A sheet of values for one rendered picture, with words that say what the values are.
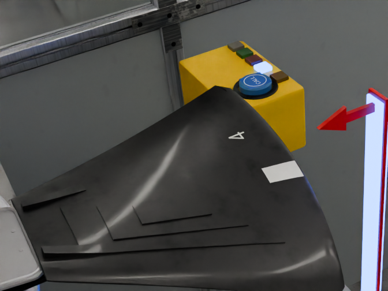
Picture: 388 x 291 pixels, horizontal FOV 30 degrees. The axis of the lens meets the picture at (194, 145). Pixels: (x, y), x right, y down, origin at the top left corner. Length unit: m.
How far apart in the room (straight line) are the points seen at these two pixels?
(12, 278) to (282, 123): 0.47
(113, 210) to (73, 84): 0.78
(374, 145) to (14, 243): 0.33
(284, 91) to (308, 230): 0.34
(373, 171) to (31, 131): 0.79
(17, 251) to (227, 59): 0.50
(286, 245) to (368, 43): 1.10
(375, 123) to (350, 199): 1.18
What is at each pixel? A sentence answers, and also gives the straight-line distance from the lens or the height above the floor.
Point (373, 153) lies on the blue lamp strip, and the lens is 0.68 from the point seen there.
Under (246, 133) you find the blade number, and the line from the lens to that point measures 0.63.
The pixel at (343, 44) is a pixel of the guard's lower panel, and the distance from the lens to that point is 1.58.
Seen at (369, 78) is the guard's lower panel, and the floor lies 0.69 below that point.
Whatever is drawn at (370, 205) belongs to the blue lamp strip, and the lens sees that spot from 0.72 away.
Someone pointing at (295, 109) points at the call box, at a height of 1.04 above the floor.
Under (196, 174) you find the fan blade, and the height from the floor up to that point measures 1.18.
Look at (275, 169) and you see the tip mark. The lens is 0.61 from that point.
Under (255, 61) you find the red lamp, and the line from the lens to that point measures 0.94.
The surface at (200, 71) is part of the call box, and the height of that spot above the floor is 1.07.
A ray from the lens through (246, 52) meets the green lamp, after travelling 0.97.
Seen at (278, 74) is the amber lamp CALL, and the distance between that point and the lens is 0.91.
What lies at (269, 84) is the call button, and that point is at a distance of 0.88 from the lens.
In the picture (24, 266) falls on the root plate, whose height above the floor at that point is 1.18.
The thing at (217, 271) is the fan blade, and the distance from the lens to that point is 0.53.
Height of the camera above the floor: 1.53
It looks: 35 degrees down
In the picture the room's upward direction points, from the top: 8 degrees counter-clockwise
